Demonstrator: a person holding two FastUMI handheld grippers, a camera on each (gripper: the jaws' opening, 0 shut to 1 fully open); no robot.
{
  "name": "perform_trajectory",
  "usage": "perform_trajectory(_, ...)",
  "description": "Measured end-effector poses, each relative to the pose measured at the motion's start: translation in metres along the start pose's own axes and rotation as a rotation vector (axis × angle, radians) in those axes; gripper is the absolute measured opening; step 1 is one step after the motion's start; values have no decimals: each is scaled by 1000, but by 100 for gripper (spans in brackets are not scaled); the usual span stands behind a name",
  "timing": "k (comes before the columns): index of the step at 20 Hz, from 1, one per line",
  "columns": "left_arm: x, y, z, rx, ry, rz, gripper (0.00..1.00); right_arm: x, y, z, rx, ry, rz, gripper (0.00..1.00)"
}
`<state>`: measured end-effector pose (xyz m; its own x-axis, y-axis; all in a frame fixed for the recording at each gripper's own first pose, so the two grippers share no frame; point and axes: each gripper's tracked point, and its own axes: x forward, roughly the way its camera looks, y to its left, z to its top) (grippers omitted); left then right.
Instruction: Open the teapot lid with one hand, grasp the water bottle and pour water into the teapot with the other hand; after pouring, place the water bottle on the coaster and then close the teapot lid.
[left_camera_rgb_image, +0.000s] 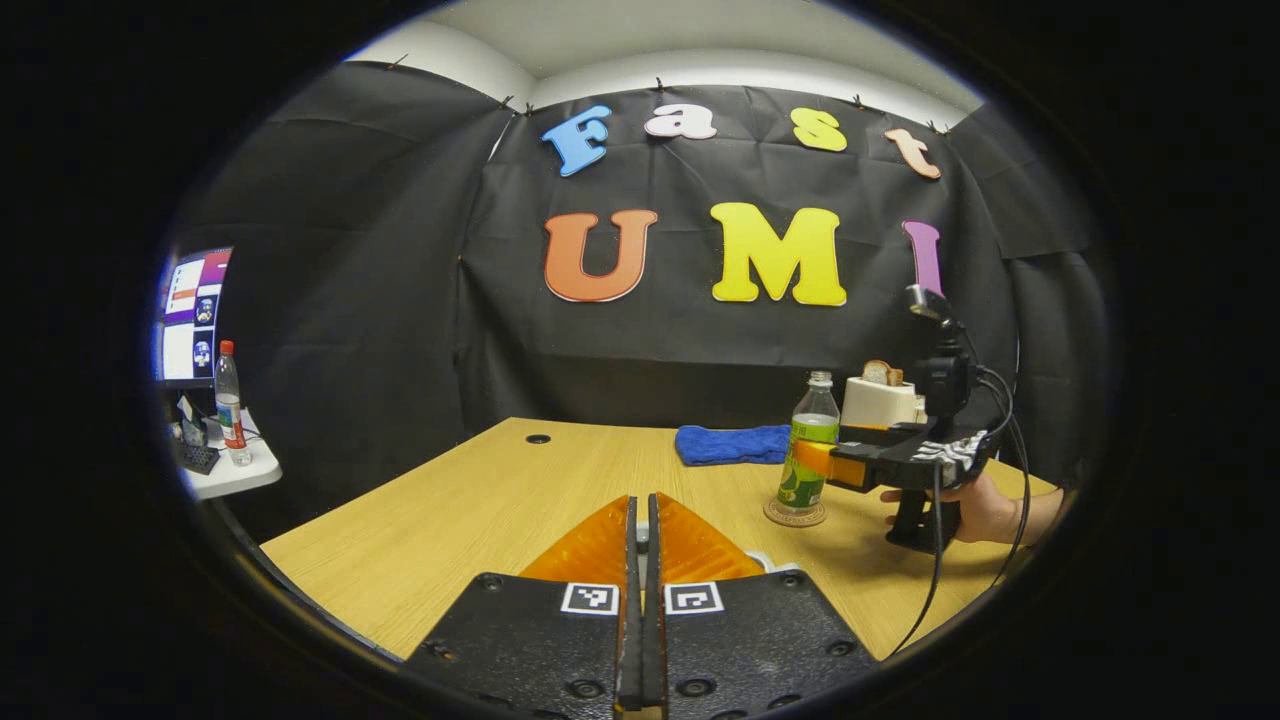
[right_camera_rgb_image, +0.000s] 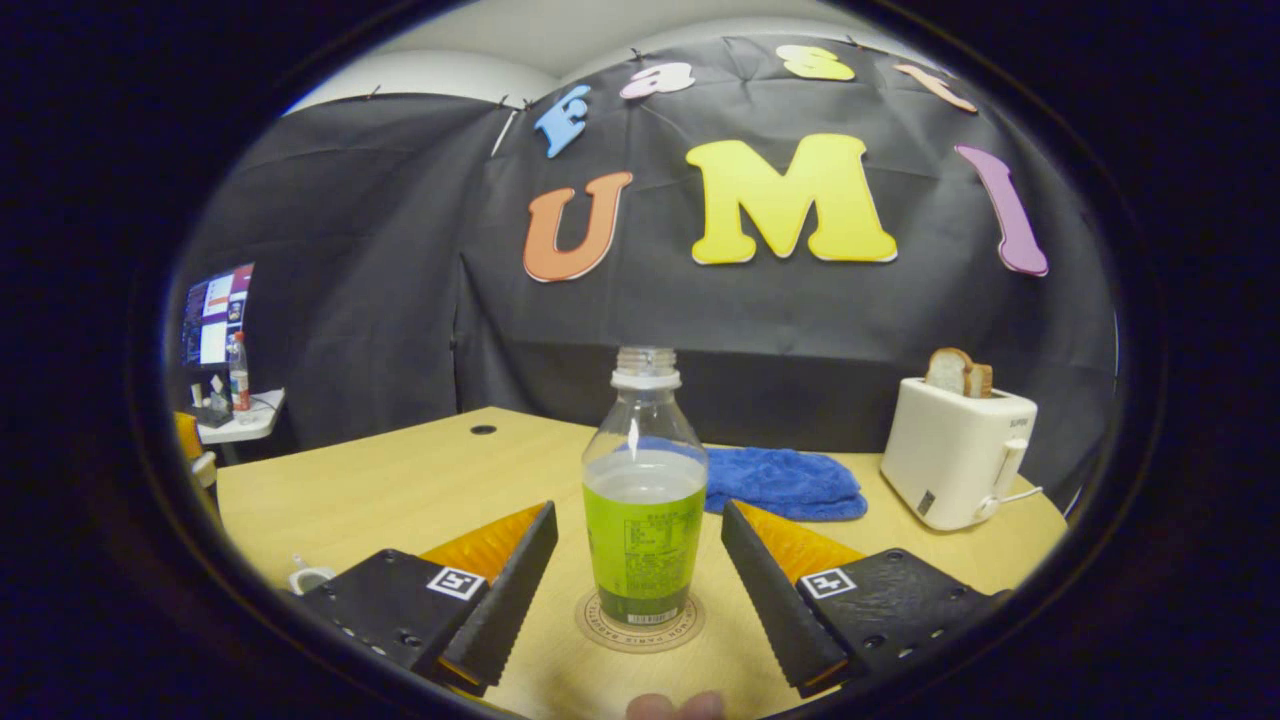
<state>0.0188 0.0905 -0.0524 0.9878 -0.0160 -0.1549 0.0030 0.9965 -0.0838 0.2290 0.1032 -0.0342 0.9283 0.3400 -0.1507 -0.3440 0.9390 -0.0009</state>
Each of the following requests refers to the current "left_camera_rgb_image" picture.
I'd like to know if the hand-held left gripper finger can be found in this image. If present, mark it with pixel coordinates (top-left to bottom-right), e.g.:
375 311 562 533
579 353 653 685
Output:
645 491 882 720
403 494 642 720

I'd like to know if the clear green label water bottle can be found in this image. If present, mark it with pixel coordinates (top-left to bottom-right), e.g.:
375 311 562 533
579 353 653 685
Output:
776 370 842 514

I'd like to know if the round woven coaster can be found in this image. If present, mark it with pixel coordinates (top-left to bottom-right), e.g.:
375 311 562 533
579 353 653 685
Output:
762 497 830 529

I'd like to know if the red cap plastic bottle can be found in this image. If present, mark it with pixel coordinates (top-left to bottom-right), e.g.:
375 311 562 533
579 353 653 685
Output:
213 339 254 468

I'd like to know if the white toaster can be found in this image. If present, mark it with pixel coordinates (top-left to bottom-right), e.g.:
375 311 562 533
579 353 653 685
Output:
839 375 928 430

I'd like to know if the blue towel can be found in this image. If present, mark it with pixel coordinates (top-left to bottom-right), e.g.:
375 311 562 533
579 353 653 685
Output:
674 423 794 468

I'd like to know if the white side table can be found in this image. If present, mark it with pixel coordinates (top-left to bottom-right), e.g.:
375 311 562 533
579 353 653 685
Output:
175 410 284 502

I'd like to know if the computer monitor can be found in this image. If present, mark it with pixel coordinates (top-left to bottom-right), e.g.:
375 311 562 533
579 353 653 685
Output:
153 246 234 389

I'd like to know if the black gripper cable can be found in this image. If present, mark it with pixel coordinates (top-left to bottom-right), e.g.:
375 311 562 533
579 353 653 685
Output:
888 365 1033 658

